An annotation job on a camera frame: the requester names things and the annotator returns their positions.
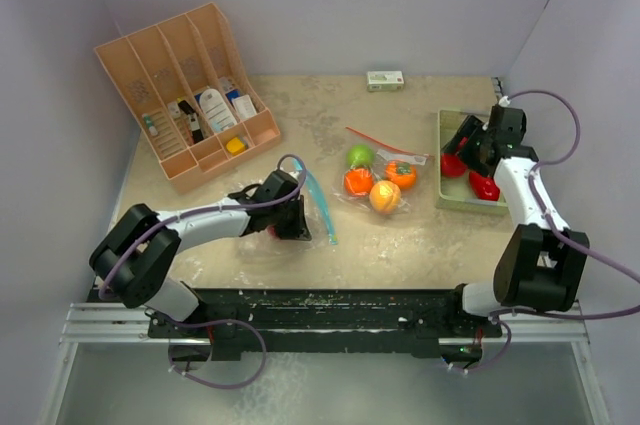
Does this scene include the clear bag blue zipper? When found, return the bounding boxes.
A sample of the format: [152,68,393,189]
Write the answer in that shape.
[228,154,338,258]

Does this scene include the red fake pepper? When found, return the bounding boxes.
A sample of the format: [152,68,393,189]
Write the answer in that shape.
[468,171,501,202]

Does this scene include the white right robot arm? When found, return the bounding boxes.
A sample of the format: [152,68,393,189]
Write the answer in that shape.
[441,105,589,336]

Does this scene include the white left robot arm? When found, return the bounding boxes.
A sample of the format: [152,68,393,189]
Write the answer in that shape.
[89,169,309,337]

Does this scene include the fake orange persimmon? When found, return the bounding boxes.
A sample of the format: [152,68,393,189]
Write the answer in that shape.
[385,160,417,190]

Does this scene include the green fake fruit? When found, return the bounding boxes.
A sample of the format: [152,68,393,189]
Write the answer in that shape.
[346,144,375,168]

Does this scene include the fake yellow orange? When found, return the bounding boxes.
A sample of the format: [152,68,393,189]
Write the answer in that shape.
[369,180,402,215]

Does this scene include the clear bag red zipper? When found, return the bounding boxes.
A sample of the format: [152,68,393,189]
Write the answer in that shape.
[332,127,431,217]

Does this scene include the green perforated basket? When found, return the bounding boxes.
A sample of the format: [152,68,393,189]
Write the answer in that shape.
[435,109,508,216]

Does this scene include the small green white box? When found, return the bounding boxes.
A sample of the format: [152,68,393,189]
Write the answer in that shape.
[366,71,405,92]

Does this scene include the yellow grey block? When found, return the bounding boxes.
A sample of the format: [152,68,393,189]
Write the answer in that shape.
[226,137,248,156]

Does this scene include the white blue card pack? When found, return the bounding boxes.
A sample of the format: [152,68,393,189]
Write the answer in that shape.
[195,88,238,133]

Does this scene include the pink desk organizer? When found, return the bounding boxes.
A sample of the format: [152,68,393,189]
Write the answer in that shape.
[95,3,281,193]

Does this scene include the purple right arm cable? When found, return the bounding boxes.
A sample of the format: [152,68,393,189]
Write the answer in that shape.
[464,90,640,376]

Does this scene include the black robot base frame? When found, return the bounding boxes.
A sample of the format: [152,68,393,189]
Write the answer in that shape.
[149,288,502,361]

